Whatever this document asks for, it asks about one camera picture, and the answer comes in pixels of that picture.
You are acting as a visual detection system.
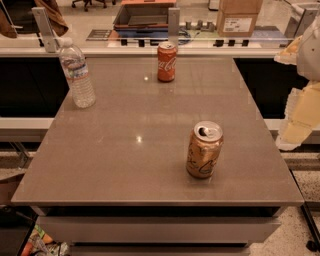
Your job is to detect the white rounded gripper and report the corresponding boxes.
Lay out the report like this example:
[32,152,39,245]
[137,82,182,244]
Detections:
[274,15,320,151]

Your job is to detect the orange soda can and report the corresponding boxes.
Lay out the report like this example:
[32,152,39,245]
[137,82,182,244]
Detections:
[186,121,223,179]

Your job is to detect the red coke can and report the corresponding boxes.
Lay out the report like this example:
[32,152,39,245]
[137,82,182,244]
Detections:
[157,41,177,82]

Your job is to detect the cardboard box with label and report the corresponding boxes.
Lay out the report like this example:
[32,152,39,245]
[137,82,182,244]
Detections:
[216,0,263,37]

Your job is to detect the grey metal tray bin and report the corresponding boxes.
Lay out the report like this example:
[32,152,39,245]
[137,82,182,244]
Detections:
[114,2,175,29]

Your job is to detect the black office chair base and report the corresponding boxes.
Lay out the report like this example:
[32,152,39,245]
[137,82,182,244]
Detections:
[71,0,117,12]

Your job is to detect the clear plastic water bottle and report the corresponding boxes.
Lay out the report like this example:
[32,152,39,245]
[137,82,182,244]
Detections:
[59,38,96,108]

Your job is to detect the brown hanging jacket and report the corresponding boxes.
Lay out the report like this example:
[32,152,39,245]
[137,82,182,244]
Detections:
[0,0,68,38]

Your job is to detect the grey table drawer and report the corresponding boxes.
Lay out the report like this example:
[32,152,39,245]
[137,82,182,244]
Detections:
[38,216,280,244]

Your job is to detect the colourful snack packets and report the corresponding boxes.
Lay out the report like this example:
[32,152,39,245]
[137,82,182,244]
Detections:
[20,225,70,256]

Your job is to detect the right metal glass bracket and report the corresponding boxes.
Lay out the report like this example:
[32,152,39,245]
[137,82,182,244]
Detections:
[284,2,320,38]

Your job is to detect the metal glass bracket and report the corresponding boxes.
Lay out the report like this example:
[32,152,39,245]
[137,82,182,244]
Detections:
[168,7,180,46]
[32,7,59,53]
[284,2,320,38]

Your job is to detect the middle metal glass bracket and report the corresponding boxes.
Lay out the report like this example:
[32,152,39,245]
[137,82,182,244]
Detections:
[168,7,180,46]

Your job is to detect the left metal glass bracket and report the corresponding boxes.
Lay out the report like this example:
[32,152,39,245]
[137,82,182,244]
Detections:
[32,7,59,53]

